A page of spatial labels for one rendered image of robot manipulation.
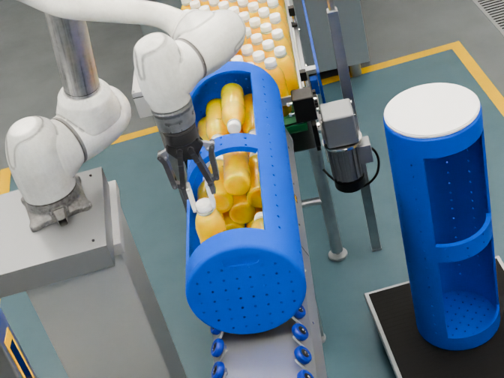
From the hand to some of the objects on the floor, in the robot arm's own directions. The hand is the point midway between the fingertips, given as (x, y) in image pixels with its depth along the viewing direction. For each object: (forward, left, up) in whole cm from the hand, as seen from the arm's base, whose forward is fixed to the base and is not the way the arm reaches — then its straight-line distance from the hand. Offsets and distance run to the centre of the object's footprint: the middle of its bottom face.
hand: (200, 196), depth 217 cm
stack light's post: (+79, +102, -130) cm, 183 cm away
